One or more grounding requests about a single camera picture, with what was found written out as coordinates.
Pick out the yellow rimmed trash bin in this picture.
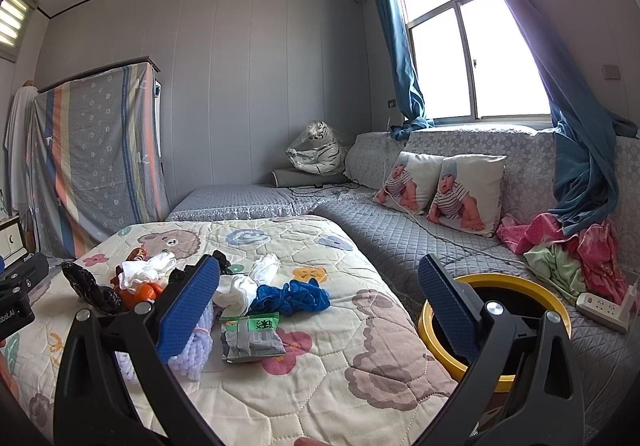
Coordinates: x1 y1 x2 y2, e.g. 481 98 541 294
418 263 572 395

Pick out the right baby print pillow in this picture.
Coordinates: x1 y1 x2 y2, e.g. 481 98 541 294
426 154 506 237

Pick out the left baby print pillow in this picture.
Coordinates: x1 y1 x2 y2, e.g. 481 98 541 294
373 151 445 213

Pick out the green snack wrapper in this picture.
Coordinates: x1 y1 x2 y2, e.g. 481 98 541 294
220 313 286 364

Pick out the lavender foam net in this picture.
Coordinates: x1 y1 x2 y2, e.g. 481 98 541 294
115 299 216 383

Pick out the black plastic bag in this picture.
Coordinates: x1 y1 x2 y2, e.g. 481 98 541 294
213 250 232 275
61 262 124 316

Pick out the pink and green blanket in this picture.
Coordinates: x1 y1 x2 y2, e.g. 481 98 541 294
497 213 628 305

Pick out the orange peel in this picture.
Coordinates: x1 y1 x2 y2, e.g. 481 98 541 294
116 282 164 310

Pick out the white drawer cabinet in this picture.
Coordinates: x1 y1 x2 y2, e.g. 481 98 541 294
0 215 28 268

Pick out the window with metal frame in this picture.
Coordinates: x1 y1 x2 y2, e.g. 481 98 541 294
399 0 550 126

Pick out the pink face mask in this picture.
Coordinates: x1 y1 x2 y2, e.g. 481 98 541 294
117 251 177 293

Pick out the baby print pillow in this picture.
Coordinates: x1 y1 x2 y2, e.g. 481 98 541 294
426 154 506 237
373 151 445 213

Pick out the orange snack wrapper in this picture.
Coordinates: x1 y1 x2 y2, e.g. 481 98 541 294
126 247 148 262

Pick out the white tiger plush toy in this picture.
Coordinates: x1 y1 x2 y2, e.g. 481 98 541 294
285 121 347 176

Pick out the striped sheet covered cabinet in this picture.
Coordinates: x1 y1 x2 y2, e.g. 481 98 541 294
26 58 169 258

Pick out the white charger plug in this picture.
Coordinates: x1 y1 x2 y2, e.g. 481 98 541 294
620 284 638 323

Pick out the white power strip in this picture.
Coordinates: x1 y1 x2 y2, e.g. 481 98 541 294
576 292 629 334

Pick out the white power cable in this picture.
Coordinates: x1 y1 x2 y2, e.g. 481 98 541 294
384 185 576 297

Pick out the cartoon patterned quilt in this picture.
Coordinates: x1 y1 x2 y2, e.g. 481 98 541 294
0 216 459 446

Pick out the small blinds window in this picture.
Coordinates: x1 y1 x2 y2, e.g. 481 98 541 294
0 0 36 62

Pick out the grey bolster pillow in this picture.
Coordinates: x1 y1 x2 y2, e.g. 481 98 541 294
272 169 349 188

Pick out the blue curtain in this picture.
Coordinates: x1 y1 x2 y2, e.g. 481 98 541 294
505 0 638 236
374 0 434 141

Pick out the blue rubber glove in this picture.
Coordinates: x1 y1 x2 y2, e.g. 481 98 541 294
248 278 331 317

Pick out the right blue curtain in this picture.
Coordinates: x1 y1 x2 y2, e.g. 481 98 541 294
505 0 638 236

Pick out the white glove bundle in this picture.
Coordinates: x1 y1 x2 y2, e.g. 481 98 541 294
248 253 281 287
213 275 258 318

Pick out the left blue curtain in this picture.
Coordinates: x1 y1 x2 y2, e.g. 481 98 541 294
374 0 434 141

